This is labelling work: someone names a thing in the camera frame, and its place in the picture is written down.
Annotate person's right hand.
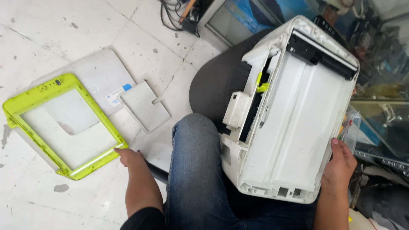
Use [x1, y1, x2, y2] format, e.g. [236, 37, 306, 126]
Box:
[320, 138, 358, 190]

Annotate person's left hand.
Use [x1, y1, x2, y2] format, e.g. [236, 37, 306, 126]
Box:
[114, 148, 146, 168]

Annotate white printer body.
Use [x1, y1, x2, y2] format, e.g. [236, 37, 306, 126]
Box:
[219, 15, 360, 204]

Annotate small white plastic panel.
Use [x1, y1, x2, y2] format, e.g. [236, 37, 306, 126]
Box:
[120, 80, 171, 134]

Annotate person's blue jeans leg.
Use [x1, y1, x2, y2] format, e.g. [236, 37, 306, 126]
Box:
[164, 113, 317, 230]

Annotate white printer lid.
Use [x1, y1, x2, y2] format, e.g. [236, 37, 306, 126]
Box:
[30, 48, 137, 116]

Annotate black round stool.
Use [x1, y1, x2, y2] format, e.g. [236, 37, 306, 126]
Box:
[189, 29, 272, 128]

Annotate clear plastic box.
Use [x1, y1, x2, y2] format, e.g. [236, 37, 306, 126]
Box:
[339, 109, 362, 154]

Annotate lime green scanner frame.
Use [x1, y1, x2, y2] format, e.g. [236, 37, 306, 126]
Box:
[3, 73, 128, 181]

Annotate bundle of black cables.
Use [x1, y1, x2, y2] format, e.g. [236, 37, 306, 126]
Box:
[159, 0, 202, 36]

